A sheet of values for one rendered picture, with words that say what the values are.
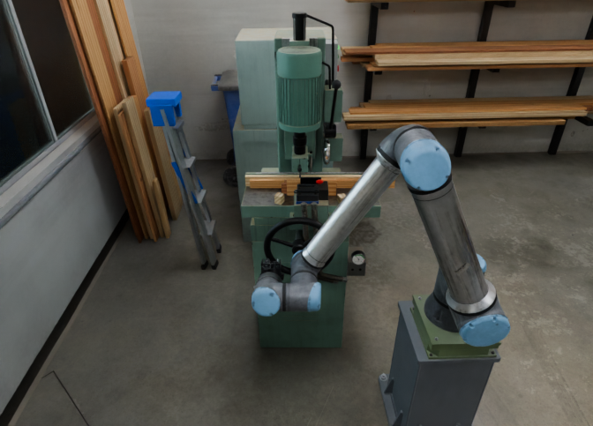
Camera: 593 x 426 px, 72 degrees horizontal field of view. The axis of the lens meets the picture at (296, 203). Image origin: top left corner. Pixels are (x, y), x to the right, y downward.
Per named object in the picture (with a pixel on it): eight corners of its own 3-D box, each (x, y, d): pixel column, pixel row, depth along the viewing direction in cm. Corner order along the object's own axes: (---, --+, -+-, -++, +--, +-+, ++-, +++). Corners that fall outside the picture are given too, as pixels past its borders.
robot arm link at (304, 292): (320, 271, 134) (283, 272, 135) (322, 296, 125) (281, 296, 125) (320, 293, 139) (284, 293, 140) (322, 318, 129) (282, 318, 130)
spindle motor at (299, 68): (277, 134, 166) (274, 54, 150) (280, 119, 182) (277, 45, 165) (321, 134, 166) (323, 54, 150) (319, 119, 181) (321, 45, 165)
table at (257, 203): (237, 229, 170) (236, 218, 167) (246, 193, 197) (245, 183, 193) (384, 230, 169) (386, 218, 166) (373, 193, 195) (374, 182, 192)
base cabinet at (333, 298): (258, 347, 222) (250, 242, 185) (266, 276, 271) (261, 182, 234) (341, 348, 221) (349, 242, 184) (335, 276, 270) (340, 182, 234)
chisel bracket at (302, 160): (291, 175, 180) (291, 158, 176) (292, 161, 192) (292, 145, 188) (308, 175, 180) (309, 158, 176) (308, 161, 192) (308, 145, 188)
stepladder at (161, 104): (195, 272, 278) (141, 101, 217) (202, 249, 300) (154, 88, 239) (219, 269, 277) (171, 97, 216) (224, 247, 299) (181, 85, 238)
